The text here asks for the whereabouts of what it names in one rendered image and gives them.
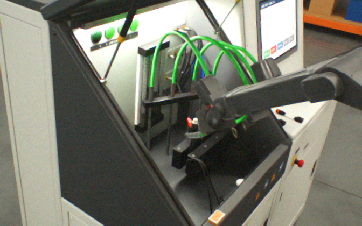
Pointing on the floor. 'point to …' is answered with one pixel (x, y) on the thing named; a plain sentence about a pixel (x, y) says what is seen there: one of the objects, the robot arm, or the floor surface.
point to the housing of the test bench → (31, 99)
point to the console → (308, 146)
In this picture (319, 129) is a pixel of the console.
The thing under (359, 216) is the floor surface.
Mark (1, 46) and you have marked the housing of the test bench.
